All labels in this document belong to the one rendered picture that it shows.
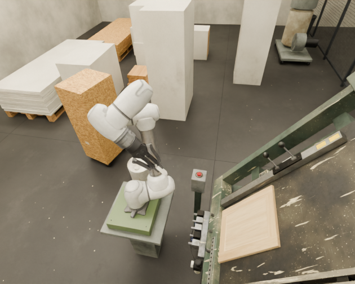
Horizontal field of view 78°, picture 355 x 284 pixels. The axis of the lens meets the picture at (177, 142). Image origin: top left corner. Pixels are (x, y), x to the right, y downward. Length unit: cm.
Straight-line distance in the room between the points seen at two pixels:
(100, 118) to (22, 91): 374
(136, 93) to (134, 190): 92
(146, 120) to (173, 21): 201
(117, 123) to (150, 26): 254
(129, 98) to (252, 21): 400
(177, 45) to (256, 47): 202
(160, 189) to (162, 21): 230
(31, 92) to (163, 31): 246
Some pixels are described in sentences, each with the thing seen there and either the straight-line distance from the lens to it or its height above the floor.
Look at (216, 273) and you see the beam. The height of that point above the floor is 89.
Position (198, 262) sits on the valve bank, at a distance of 174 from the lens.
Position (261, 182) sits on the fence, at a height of 126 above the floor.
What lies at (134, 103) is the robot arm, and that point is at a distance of 92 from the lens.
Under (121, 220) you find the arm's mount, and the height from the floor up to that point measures 83.
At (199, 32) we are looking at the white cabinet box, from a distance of 605.
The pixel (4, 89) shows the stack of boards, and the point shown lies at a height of 63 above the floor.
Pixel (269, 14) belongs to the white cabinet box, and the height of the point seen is 137.
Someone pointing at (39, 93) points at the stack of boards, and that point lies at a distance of 438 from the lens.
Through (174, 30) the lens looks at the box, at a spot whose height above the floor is 152.
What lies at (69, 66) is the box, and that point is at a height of 91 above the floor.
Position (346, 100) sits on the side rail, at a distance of 150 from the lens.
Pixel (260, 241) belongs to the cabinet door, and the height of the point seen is 121.
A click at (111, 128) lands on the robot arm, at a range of 93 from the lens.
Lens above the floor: 244
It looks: 44 degrees down
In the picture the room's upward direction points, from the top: 3 degrees counter-clockwise
